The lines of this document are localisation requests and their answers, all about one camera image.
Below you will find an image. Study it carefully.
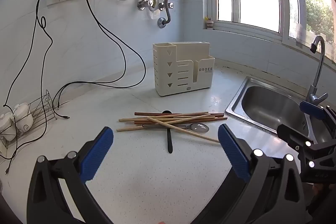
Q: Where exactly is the metal spoon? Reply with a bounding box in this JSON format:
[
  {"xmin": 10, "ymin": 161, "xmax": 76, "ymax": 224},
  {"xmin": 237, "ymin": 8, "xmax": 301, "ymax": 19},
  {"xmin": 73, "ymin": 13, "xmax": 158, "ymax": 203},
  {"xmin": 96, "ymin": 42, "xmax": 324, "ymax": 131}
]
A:
[{"xmin": 172, "ymin": 122, "xmax": 210, "ymax": 133}]

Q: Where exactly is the black cable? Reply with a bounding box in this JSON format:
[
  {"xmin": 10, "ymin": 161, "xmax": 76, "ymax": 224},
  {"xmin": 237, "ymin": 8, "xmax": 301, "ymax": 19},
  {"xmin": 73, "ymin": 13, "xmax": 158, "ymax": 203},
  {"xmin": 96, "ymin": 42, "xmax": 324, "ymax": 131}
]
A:
[
  {"xmin": 52, "ymin": 0, "xmax": 126, "ymax": 119},
  {"xmin": 3, "ymin": 0, "xmax": 57, "ymax": 176},
  {"xmin": 52, "ymin": 0, "xmax": 147, "ymax": 119}
]

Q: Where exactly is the pile of wooden chopsticks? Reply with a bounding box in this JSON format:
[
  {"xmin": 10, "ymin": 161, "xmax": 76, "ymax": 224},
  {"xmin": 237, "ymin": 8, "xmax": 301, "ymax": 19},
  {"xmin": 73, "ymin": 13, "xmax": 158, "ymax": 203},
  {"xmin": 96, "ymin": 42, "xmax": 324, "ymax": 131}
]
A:
[{"xmin": 116, "ymin": 111, "xmax": 228, "ymax": 144}]

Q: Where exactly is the chrome faucet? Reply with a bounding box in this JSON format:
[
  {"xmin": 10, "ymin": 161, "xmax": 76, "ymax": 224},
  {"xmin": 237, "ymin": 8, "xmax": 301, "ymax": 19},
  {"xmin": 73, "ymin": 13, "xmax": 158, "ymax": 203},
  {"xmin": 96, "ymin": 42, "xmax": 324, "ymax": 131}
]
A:
[{"xmin": 306, "ymin": 35, "xmax": 329, "ymax": 109}]

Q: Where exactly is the stainless steel sink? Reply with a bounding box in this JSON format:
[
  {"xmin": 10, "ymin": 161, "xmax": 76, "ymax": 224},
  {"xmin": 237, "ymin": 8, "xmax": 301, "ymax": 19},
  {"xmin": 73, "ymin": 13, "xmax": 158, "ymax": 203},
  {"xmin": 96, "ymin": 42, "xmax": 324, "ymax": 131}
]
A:
[{"xmin": 225, "ymin": 76, "xmax": 328, "ymax": 146}]

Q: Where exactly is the white ceramic jar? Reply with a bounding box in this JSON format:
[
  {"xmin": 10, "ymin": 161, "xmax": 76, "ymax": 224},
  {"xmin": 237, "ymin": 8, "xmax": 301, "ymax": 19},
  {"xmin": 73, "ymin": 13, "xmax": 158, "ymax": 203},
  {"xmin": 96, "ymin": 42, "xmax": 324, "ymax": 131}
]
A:
[
  {"xmin": 12, "ymin": 103, "xmax": 34, "ymax": 132},
  {"xmin": 0, "ymin": 112, "xmax": 16, "ymax": 142}
]

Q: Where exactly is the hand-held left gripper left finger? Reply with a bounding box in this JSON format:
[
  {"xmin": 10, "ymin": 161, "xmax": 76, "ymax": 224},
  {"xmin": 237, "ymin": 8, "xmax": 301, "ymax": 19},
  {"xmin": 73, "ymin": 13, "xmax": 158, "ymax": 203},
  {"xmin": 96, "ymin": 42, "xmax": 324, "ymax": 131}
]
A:
[{"xmin": 26, "ymin": 126, "xmax": 114, "ymax": 224}]

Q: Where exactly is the metal wire rack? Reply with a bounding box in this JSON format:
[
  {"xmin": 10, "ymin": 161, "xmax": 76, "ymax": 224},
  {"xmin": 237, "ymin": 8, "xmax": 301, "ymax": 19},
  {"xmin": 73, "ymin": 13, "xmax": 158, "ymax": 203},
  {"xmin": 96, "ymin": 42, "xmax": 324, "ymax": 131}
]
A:
[{"xmin": 0, "ymin": 90, "xmax": 58, "ymax": 151}]

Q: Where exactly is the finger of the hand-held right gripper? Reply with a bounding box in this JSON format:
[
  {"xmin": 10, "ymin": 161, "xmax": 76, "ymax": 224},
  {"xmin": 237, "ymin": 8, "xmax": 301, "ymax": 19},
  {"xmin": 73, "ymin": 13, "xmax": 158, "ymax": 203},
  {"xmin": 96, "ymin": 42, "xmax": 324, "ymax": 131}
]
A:
[
  {"xmin": 277, "ymin": 124, "xmax": 317, "ymax": 152},
  {"xmin": 300, "ymin": 101, "xmax": 336, "ymax": 136}
]

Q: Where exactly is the cream plastic utensil holder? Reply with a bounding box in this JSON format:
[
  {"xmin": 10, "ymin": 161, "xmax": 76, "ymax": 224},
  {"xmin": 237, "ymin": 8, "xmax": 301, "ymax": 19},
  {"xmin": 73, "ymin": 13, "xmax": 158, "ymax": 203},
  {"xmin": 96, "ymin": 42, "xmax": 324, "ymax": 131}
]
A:
[{"xmin": 153, "ymin": 41, "xmax": 216, "ymax": 97}]

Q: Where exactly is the white window frame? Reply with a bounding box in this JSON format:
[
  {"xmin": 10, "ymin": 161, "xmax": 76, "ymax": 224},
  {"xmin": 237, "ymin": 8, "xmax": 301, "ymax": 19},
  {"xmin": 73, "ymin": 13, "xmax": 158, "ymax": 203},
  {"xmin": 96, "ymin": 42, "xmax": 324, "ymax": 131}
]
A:
[{"xmin": 202, "ymin": 0, "xmax": 336, "ymax": 64}]

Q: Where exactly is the black spoon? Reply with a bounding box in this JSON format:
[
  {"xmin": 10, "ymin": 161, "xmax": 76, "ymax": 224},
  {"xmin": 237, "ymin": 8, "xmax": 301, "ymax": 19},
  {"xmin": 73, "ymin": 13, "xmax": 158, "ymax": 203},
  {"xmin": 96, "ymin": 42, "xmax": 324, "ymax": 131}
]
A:
[{"xmin": 161, "ymin": 110, "xmax": 174, "ymax": 153}]

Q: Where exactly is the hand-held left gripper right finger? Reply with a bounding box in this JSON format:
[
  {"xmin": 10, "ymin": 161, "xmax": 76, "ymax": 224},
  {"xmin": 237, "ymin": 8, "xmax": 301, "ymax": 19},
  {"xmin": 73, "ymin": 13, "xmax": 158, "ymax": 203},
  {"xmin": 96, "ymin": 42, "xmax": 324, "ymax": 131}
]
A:
[{"xmin": 190, "ymin": 123, "xmax": 314, "ymax": 224}]

